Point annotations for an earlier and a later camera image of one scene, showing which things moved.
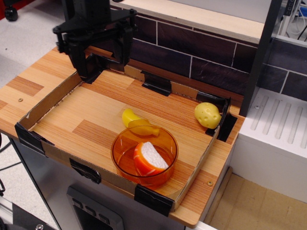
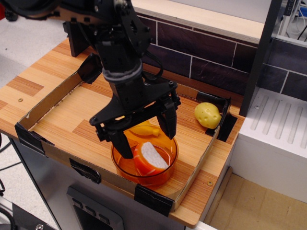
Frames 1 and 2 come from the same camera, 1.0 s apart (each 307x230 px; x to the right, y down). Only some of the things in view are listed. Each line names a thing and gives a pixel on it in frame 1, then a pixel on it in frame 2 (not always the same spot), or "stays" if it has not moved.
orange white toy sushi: (147, 161) stays
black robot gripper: (85, 18) -> (135, 100)
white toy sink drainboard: (271, 149) stays
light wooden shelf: (197, 18) stays
